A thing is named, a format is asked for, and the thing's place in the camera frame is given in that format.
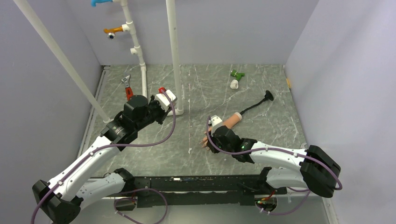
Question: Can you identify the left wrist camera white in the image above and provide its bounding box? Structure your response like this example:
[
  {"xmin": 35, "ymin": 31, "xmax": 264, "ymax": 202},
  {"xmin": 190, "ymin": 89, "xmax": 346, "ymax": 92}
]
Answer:
[{"xmin": 154, "ymin": 87, "xmax": 177, "ymax": 111}]

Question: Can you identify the mannequin hand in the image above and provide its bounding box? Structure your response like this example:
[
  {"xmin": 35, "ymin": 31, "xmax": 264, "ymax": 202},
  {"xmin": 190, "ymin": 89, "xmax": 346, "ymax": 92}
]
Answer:
[{"xmin": 201, "ymin": 112, "xmax": 242, "ymax": 148}]

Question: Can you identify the red adjustable wrench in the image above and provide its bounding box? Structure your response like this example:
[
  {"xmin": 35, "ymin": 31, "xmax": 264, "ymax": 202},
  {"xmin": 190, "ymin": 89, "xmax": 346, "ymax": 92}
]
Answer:
[{"xmin": 121, "ymin": 73, "xmax": 134, "ymax": 101}]

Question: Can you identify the green toy flashlight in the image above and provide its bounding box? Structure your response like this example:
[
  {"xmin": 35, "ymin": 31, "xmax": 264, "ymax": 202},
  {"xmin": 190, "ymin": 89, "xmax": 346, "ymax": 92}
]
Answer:
[{"xmin": 230, "ymin": 70, "xmax": 245, "ymax": 80}]

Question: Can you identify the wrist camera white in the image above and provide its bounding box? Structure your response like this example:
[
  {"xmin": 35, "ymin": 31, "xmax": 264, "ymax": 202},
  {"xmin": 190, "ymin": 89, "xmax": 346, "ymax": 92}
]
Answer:
[
  {"xmin": 154, "ymin": 87, "xmax": 177, "ymax": 111},
  {"xmin": 209, "ymin": 115, "xmax": 223, "ymax": 132}
]

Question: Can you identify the purple cable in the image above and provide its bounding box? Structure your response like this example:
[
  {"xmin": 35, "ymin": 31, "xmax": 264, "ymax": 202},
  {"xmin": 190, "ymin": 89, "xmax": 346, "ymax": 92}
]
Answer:
[
  {"xmin": 205, "ymin": 116, "xmax": 343, "ymax": 217},
  {"xmin": 31, "ymin": 90, "xmax": 177, "ymax": 224}
]

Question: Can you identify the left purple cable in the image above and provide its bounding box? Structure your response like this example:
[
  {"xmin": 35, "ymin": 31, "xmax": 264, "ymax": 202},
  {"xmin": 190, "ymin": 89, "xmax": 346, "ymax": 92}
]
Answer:
[{"xmin": 31, "ymin": 90, "xmax": 177, "ymax": 224}]

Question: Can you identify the white PVC pipe frame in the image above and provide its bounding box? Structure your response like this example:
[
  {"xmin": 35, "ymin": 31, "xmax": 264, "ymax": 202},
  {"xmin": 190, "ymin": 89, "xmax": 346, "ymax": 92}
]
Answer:
[{"xmin": 14, "ymin": 0, "xmax": 184, "ymax": 123}]

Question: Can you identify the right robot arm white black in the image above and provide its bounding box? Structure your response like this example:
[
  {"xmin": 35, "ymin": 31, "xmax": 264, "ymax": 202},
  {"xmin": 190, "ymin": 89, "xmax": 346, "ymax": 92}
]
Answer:
[{"xmin": 206, "ymin": 126, "xmax": 343, "ymax": 198}]

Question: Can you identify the blue faucet valve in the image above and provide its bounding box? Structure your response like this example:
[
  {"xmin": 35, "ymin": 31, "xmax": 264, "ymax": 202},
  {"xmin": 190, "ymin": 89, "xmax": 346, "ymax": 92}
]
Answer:
[{"xmin": 91, "ymin": 0, "xmax": 113, "ymax": 7}]

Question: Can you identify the orange faucet valve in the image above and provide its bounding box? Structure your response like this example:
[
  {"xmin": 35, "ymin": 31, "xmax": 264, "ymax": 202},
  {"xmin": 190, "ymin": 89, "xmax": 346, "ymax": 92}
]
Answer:
[{"xmin": 103, "ymin": 26, "xmax": 124, "ymax": 40}]

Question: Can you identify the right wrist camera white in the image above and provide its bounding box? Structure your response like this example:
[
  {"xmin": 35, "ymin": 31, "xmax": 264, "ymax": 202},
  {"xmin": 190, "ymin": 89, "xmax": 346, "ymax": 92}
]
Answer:
[{"xmin": 209, "ymin": 115, "xmax": 223, "ymax": 132}]

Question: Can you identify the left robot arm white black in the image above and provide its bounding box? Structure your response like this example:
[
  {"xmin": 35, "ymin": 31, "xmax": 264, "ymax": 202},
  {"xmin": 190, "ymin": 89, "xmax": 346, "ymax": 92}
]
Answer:
[{"xmin": 30, "ymin": 90, "xmax": 177, "ymax": 224}]

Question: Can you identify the black hand stand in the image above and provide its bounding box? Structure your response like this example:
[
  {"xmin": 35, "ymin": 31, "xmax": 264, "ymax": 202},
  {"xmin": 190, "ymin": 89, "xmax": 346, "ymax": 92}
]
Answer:
[{"xmin": 239, "ymin": 90, "xmax": 274, "ymax": 115}]

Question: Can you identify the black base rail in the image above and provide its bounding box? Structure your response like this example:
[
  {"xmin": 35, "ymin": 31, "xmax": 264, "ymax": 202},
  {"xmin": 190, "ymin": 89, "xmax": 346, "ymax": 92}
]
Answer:
[{"xmin": 113, "ymin": 175, "xmax": 287, "ymax": 208}]

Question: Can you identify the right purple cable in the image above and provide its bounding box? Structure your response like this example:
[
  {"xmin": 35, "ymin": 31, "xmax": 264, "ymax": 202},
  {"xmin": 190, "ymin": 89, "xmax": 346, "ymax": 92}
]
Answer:
[{"xmin": 205, "ymin": 116, "xmax": 343, "ymax": 217}]

